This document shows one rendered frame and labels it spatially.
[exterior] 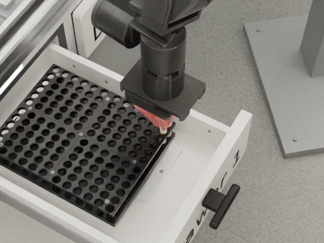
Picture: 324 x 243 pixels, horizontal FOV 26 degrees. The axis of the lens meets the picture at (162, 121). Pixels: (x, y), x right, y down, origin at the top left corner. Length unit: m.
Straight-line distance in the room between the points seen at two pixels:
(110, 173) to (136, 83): 0.14
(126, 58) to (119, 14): 0.56
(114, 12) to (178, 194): 0.31
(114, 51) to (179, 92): 0.46
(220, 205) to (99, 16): 0.30
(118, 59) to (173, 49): 0.56
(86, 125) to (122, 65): 0.40
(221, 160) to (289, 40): 1.34
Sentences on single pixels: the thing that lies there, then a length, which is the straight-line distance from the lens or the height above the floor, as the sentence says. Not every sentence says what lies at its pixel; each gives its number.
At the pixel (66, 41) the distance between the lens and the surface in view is 1.17.
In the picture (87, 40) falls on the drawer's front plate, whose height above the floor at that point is 0.86.
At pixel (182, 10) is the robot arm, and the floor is 1.18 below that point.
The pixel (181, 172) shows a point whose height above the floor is 0.84.
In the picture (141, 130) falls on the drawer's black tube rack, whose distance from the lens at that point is 1.04.
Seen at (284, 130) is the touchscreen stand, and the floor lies 0.03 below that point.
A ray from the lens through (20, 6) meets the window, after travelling 1.05.
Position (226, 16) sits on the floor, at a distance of 2.39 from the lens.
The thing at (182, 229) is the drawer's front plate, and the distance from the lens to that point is 0.94.
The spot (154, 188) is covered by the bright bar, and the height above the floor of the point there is 0.85.
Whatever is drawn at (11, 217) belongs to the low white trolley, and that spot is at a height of 0.76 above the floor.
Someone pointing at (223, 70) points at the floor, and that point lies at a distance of 2.24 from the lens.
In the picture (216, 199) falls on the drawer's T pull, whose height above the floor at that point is 0.91.
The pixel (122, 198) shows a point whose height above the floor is 0.90.
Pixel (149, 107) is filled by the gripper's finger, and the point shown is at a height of 1.00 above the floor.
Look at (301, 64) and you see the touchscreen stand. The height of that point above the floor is 0.04.
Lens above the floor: 1.78
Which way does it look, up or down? 57 degrees down
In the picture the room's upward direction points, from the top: straight up
